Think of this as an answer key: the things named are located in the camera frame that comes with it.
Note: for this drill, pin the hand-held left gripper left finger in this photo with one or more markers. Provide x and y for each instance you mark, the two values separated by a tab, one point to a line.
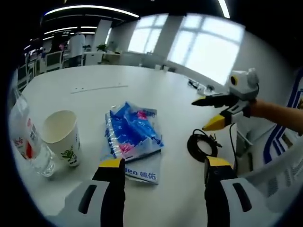
75	203

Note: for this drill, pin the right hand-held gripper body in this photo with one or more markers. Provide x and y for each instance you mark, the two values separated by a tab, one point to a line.
246	87

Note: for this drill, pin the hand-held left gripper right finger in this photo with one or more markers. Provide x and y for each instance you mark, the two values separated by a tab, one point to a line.
229	208

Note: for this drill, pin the white paper cup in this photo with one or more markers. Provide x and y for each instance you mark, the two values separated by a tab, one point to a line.
68	146

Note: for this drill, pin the white wet wipes pack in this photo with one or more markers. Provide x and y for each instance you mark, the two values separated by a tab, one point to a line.
142	171

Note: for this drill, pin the clear plastic water bottle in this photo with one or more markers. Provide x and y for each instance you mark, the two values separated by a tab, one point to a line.
28	142

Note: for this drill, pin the blue tissue packet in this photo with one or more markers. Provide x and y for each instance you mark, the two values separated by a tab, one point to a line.
132	127

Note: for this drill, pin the small white desk item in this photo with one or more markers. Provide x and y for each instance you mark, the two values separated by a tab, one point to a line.
206	88

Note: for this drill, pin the small dark desk item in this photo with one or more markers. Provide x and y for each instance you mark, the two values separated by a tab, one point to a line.
193	83

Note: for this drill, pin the wide window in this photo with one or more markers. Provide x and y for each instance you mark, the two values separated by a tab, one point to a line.
206	47

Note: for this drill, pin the blue striped white panel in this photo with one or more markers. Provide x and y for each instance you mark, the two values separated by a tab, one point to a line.
274	142

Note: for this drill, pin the white mesh chair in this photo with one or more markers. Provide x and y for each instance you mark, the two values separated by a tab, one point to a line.
279	175

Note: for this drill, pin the curved ceiling light strip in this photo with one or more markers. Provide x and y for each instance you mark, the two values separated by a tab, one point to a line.
224	8

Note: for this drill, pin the narrow window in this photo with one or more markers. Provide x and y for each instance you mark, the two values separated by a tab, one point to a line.
146	35

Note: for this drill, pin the white low cabinet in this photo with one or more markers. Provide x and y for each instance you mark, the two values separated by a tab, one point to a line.
101	58

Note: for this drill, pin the green potted plant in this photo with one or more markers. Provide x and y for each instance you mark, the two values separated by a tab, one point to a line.
101	47

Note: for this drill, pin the white office chair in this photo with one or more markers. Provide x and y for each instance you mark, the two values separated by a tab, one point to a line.
33	68
54	60

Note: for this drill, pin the long ceiling light strip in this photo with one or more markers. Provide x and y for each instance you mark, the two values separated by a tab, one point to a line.
94	8

